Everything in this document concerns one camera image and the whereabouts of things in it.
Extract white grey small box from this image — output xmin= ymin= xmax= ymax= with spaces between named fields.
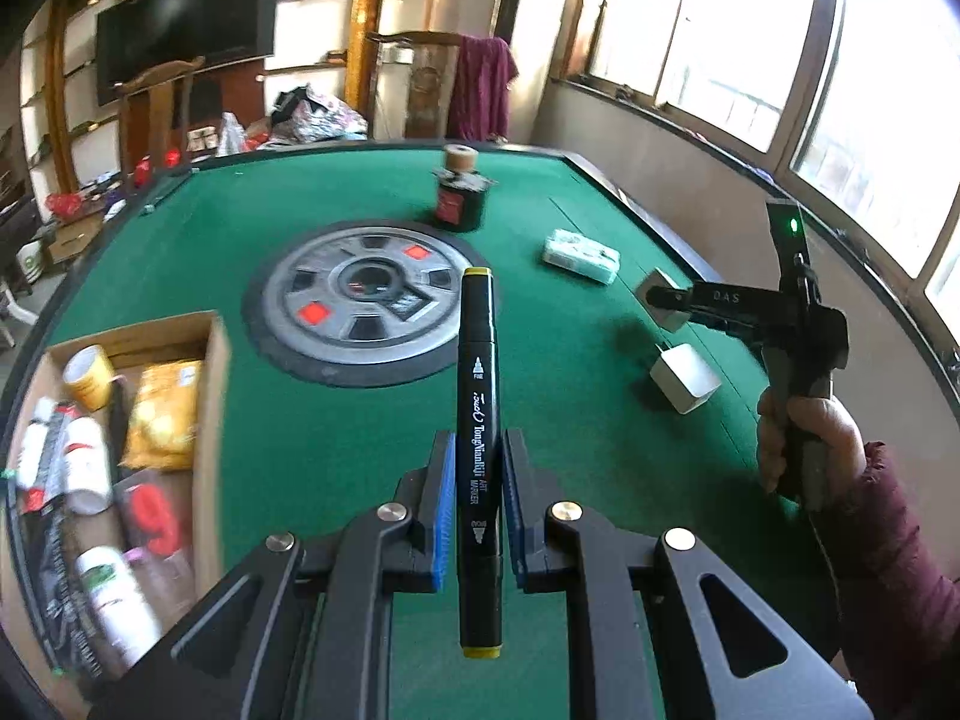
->
xmin=633 ymin=268 xmax=690 ymax=333

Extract large white plastic bottle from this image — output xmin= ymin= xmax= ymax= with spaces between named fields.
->
xmin=76 ymin=546 xmax=163 ymax=670

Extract number nine candle pack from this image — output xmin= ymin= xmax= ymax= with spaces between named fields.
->
xmin=116 ymin=468 xmax=195 ymax=614

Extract black marker yellow caps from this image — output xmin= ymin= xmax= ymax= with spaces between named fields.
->
xmin=455 ymin=266 xmax=503 ymax=660

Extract yellow snack packet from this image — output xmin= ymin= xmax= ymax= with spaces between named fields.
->
xmin=121 ymin=361 xmax=202 ymax=472

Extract black foil snack bag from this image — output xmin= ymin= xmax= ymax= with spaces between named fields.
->
xmin=14 ymin=497 xmax=104 ymax=692

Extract white medicine bottle red label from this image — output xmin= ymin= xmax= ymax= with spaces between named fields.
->
xmin=64 ymin=416 xmax=112 ymax=515

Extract yellow round tin can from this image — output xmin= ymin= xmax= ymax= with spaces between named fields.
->
xmin=62 ymin=344 xmax=116 ymax=411

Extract white bottle green label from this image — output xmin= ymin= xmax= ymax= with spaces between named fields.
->
xmin=16 ymin=397 xmax=57 ymax=491

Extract person right hand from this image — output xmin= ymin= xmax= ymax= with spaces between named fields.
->
xmin=757 ymin=387 xmax=867 ymax=512

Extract white charger adapter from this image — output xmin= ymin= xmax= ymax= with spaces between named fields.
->
xmin=649 ymin=343 xmax=722 ymax=415

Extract mint tissue pack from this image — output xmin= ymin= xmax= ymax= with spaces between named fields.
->
xmin=542 ymin=229 xmax=620 ymax=286

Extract cardboard box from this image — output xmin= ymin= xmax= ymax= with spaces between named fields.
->
xmin=2 ymin=310 xmax=231 ymax=718

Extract round grey mahjong table console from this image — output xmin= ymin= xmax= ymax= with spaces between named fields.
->
xmin=241 ymin=220 xmax=487 ymax=388

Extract black jar with cork lid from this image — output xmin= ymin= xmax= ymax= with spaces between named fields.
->
xmin=434 ymin=143 xmax=494 ymax=232

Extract maroon cloth on chair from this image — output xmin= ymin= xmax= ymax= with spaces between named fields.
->
xmin=446 ymin=36 xmax=517 ymax=142

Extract wooden chair with cloth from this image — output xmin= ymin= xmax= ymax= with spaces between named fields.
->
xmin=361 ymin=31 xmax=464 ymax=142

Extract pile of bags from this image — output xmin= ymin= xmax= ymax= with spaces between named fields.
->
xmin=267 ymin=85 xmax=368 ymax=148

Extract wooden chair left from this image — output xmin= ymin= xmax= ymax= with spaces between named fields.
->
xmin=114 ymin=55 xmax=206 ymax=190

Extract black television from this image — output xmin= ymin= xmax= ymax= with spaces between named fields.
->
xmin=94 ymin=0 xmax=277 ymax=104

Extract window frame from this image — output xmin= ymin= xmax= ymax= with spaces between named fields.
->
xmin=571 ymin=0 xmax=958 ymax=330

